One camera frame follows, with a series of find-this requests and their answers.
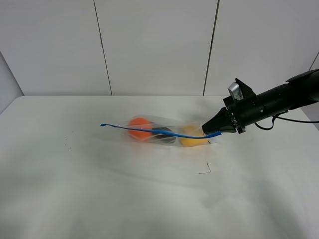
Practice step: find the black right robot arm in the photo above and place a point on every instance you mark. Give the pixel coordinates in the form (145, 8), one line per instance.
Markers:
(299, 91)

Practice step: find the orange fruit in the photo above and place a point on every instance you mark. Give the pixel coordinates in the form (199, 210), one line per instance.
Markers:
(140, 129)

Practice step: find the clear plastic zip bag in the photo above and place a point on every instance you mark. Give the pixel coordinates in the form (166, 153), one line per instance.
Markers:
(157, 130)

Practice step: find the dark purple eggplant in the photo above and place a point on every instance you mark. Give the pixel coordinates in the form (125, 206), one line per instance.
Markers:
(163, 138)

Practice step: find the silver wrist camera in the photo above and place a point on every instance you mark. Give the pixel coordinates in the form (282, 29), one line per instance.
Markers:
(235, 91)

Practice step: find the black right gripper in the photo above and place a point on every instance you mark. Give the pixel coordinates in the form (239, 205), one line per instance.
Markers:
(236, 114)

